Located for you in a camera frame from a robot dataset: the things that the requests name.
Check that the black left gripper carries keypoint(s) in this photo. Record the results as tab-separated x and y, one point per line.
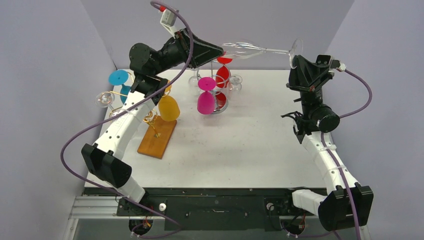
203	52

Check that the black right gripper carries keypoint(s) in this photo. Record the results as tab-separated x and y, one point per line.
307	87

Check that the clear champagne flute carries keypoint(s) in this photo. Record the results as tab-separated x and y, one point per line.
245	49

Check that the clear etched goblet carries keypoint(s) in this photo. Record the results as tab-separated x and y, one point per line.
117	113

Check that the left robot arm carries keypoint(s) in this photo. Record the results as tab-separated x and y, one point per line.
104	157

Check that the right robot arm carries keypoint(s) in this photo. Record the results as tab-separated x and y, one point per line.
347	203

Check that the clear glass back left silver rack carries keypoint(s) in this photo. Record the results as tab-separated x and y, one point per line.
194	79

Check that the red wine glass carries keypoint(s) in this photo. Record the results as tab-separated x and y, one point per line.
222	81

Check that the yellow wine glass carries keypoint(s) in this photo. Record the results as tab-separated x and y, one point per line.
168	107

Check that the pink wine glass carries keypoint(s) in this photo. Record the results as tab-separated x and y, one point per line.
206	100

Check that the blue wine glass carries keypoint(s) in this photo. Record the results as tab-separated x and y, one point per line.
120	78

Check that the clear glass on silver rack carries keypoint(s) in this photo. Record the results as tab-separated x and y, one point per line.
235	83

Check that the clear glass on gold rack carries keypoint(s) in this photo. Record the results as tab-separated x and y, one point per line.
105	99

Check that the gold rack with wooden base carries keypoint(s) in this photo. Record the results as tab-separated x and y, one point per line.
157	136

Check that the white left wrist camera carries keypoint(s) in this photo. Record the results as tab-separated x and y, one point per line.
167	20

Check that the silver wire glass rack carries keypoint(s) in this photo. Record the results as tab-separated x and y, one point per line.
213	89

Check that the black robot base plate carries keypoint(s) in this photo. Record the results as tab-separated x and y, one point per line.
224	209

